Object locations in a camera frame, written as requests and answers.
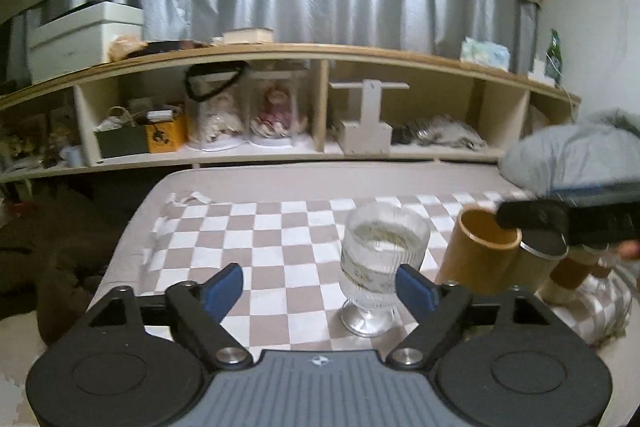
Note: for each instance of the green box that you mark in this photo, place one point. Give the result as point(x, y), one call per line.
point(120, 142)

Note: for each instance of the yellow box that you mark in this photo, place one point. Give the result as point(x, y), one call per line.
point(167, 136)

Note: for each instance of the grey pillow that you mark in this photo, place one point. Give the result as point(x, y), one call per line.
point(575, 152)

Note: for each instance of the checkered blanket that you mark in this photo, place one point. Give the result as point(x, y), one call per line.
point(280, 247)

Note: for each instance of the green bottle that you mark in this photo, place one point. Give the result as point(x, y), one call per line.
point(554, 57)

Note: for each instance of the clear ribbed glass cup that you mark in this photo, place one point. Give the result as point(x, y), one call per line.
point(370, 257)

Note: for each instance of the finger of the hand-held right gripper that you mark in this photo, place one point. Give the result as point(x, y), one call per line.
point(530, 214)

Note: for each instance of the small pale blue cup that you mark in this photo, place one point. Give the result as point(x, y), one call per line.
point(73, 157)

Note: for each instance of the white storage box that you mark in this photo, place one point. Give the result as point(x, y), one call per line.
point(75, 42)

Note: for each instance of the person's right hand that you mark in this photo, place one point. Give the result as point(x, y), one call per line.
point(630, 250)

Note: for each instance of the bamboo cup with silver rim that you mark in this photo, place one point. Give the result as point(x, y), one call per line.
point(540, 264)

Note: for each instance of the brown cylinder cup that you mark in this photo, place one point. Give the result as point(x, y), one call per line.
point(575, 274)

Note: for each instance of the dark tray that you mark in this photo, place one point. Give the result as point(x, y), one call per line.
point(170, 46)

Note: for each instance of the wooden shelf unit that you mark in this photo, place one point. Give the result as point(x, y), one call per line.
point(321, 107)

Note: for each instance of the cream flat box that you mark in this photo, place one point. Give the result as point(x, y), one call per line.
point(247, 35)

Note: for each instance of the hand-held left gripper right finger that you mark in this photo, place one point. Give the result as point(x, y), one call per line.
point(412, 289)

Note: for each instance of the grey cloth pile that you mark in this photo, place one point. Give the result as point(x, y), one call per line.
point(445, 132)

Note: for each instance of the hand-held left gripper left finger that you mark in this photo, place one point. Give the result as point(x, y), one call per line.
point(226, 287)

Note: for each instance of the white wooden stand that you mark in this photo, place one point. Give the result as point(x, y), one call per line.
point(369, 117)

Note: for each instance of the doll in clear case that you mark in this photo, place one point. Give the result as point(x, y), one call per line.
point(215, 122)
point(275, 112)

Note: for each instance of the tissue packet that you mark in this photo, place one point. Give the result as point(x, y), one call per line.
point(484, 53)

